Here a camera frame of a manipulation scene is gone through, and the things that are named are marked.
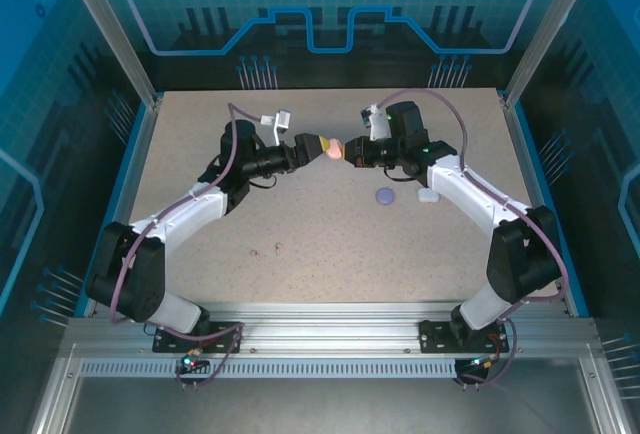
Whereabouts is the pink earbud charging case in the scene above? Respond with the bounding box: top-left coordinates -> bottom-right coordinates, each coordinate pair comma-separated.
323,137 -> 347,161

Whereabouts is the aluminium base beam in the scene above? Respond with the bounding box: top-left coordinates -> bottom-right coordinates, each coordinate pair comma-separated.
64,301 -> 599,355

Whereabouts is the connector board with lights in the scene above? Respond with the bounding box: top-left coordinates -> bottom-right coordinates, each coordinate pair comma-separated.
457,353 -> 501,375
175,351 -> 209,374

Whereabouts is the grey metal sheet tray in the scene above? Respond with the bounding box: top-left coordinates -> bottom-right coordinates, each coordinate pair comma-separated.
64,378 -> 601,434

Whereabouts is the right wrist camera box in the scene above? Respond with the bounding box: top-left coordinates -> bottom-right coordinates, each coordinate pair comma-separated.
359,102 -> 392,141

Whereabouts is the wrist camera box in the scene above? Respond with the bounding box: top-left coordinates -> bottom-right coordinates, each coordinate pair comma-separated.
259,109 -> 294,148
359,102 -> 392,141

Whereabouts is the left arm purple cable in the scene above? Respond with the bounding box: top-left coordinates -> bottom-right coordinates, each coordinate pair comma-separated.
108,102 -> 265,391

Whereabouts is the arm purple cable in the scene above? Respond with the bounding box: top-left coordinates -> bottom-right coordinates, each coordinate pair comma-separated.
108,102 -> 265,391
375,88 -> 569,391

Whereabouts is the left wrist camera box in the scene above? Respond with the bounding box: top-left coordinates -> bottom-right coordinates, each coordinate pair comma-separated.
259,109 -> 294,148

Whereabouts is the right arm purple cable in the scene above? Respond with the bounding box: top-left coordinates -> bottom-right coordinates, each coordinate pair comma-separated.
375,88 -> 569,391

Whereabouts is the aluminium side rail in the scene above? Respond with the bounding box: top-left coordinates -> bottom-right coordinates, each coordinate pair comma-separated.
499,88 -> 574,318
82,96 -> 164,318

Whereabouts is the aluminium frame post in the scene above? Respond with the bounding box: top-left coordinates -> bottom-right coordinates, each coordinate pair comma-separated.
502,0 -> 601,108
55,0 -> 164,108

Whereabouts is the slotted grey cable duct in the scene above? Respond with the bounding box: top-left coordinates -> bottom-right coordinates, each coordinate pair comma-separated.
78,359 -> 474,380

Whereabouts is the aluminium frame leg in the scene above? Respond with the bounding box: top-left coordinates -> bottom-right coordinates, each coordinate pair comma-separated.
27,353 -> 81,434
579,353 -> 634,434

